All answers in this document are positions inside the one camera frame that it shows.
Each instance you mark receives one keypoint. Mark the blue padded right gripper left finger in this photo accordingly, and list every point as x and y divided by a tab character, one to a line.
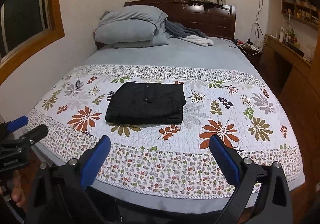
92	160

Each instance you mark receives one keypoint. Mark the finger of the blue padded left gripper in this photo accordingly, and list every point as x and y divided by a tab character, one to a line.
12	126

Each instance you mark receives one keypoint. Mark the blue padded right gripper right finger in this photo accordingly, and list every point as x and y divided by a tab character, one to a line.
227	159

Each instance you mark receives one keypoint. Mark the black quilted pants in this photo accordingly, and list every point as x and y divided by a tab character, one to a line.
146	104

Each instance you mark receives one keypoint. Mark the person's left hand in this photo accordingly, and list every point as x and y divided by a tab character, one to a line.
17	193

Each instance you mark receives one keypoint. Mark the black eyeglasses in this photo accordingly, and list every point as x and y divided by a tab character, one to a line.
78	84

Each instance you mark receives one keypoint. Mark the floral quilted bedspread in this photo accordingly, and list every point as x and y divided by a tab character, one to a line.
170	160

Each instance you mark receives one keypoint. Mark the wooden framed side window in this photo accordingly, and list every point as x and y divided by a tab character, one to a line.
27	26

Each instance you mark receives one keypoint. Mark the dark wooden nightstand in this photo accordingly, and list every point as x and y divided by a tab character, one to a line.
251	53

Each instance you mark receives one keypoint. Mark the white fleece cloth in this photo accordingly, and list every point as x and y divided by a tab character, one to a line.
197	40

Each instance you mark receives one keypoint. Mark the dark wooden headboard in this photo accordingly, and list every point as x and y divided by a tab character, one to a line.
212	19

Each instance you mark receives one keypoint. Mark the dark grey blanket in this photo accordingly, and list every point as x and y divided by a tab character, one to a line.
177	30

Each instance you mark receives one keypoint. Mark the grey blue pillow stack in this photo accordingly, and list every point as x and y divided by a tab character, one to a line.
132	27

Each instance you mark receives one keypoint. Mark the wooden bookshelf with books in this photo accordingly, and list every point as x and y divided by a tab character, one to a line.
303	11

